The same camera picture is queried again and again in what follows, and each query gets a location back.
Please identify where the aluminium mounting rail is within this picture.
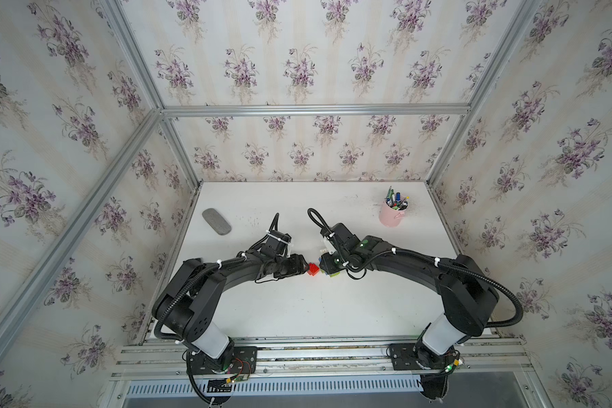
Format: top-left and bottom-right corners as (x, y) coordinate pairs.
(109, 333), (534, 381)

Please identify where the white vented cable duct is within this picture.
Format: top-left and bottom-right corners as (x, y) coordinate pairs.
(125, 374), (423, 399)

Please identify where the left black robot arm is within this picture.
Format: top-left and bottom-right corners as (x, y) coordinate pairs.
(152, 231), (309, 365)

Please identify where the grey oval eraser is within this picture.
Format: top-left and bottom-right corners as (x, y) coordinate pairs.
(202, 207), (232, 236)

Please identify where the pink pen cup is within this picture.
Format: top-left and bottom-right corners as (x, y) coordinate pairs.
(378, 200), (408, 228)

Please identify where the red lego brick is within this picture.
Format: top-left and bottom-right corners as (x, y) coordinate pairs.
(307, 263), (321, 276)

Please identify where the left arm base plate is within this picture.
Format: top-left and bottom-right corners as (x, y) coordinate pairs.
(185, 346), (258, 381)

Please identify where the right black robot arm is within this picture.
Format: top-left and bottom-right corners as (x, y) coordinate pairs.
(316, 221), (524, 356)

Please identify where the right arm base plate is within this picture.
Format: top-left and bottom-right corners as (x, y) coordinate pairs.
(386, 343), (460, 374)

